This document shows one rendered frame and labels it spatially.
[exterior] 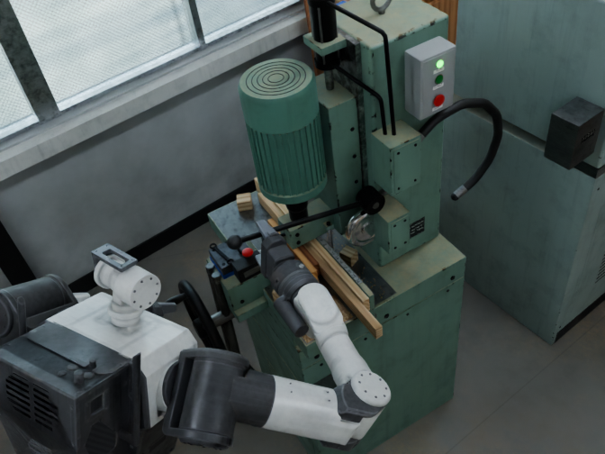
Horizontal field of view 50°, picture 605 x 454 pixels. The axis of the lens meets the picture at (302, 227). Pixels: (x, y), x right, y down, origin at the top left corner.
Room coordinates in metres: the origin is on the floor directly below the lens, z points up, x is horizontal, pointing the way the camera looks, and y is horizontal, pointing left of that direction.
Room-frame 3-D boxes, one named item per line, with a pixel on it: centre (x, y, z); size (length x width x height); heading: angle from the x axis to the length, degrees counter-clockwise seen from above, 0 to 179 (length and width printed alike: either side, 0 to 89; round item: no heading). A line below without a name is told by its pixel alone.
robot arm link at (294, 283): (0.87, 0.02, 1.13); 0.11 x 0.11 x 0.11; 24
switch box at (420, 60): (1.26, -0.34, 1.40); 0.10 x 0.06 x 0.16; 114
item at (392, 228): (1.19, -0.23, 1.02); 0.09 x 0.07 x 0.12; 24
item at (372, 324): (1.21, -0.02, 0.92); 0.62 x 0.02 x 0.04; 24
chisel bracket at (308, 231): (1.27, -0.01, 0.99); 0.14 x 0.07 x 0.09; 114
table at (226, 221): (1.23, 0.11, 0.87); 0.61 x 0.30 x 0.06; 24
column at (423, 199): (1.38, -0.26, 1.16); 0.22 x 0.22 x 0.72; 24
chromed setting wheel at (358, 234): (1.20, -0.17, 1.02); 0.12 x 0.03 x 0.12; 114
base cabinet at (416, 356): (1.31, -0.10, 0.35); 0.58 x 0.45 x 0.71; 114
